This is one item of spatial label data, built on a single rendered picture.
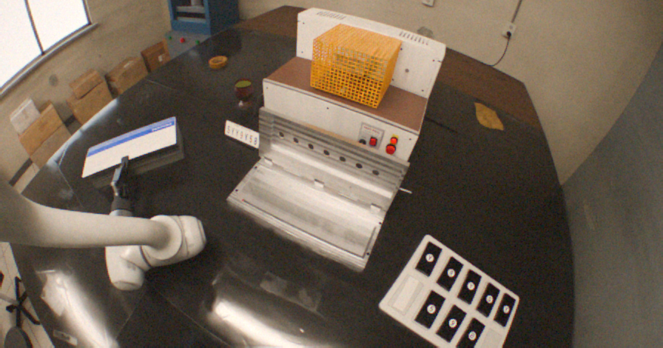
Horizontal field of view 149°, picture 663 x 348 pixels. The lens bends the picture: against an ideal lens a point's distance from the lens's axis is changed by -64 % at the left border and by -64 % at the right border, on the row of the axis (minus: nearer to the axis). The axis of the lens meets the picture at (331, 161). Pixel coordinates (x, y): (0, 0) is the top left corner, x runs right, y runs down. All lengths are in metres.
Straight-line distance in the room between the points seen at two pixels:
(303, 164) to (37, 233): 0.67
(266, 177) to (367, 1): 1.85
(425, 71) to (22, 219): 1.04
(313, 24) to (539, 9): 1.82
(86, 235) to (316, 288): 0.53
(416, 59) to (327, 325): 0.84
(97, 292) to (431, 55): 1.29
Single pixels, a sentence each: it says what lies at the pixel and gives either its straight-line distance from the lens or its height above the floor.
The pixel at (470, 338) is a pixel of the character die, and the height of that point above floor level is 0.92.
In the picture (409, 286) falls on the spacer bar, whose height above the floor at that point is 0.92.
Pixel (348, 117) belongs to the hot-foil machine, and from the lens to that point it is 0.81.
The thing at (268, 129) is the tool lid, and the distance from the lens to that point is 0.76.
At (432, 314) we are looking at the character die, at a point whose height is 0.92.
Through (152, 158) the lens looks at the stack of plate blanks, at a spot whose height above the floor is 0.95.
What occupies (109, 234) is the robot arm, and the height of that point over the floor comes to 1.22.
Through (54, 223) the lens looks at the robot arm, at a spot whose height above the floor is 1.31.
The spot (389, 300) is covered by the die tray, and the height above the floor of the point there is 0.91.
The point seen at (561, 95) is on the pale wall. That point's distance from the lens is 2.63.
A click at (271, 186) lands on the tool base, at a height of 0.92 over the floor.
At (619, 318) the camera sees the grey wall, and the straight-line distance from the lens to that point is 2.36.
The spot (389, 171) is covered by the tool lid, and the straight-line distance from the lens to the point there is 0.67.
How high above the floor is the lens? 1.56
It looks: 49 degrees down
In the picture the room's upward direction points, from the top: 9 degrees clockwise
